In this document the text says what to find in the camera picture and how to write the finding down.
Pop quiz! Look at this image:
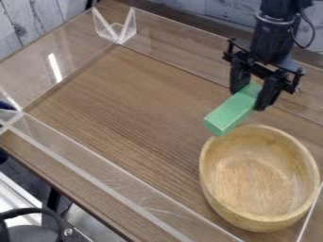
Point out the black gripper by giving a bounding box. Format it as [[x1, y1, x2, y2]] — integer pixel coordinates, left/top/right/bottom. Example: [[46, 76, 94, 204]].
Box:
[[223, 12, 305, 112]]

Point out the green rectangular block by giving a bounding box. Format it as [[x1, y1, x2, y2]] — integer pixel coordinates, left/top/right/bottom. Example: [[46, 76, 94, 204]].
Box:
[[203, 82, 262, 136]]

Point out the brown wooden bowl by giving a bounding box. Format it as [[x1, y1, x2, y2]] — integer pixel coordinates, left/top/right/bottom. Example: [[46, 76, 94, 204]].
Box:
[[199, 125, 321, 233]]

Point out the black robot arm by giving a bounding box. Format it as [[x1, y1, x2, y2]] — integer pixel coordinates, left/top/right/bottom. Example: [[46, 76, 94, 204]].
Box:
[[223, 0, 315, 112]]

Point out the black table leg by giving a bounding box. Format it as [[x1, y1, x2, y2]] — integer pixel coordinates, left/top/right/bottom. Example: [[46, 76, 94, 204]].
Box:
[[47, 188, 62, 212]]

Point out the clear acrylic corner bracket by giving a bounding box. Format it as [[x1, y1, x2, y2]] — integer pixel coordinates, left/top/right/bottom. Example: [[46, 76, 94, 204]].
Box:
[[91, 8, 137, 44]]

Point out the grey metal base plate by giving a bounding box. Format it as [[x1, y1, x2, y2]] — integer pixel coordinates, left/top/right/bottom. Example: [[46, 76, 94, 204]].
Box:
[[40, 215, 94, 242]]

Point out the black cable lower left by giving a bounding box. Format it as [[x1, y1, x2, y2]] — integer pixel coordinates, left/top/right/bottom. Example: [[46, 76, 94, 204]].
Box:
[[0, 207, 64, 242]]

